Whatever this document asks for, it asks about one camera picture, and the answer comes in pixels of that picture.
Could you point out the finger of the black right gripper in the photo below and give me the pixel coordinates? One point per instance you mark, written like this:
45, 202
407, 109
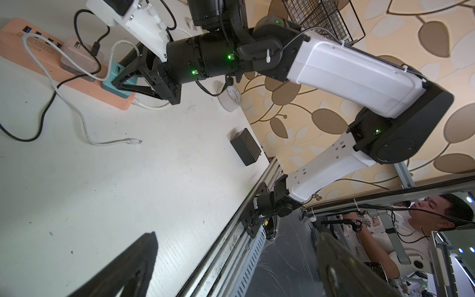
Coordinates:
150, 89
137, 67

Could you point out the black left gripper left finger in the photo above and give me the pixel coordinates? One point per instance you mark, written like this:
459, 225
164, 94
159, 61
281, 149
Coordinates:
128, 275

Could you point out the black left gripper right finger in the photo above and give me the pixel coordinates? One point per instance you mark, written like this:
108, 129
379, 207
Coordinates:
343, 275

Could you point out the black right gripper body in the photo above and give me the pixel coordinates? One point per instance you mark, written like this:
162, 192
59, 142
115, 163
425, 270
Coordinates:
156, 74

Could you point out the pink usb charger adapter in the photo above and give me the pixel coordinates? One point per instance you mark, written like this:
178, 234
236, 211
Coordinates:
79, 55

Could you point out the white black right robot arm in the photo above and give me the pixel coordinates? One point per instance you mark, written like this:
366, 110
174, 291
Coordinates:
400, 107

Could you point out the person in white shirt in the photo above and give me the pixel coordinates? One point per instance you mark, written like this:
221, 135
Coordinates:
413, 225

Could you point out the white tape roll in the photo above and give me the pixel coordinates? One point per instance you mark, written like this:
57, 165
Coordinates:
230, 99

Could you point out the pink power strip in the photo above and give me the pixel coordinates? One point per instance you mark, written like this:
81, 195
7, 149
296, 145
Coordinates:
12, 49

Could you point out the black block on table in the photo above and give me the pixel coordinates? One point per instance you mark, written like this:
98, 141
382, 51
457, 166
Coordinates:
246, 147

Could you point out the aluminium frame rail front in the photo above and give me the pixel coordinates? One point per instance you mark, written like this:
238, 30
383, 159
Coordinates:
227, 268

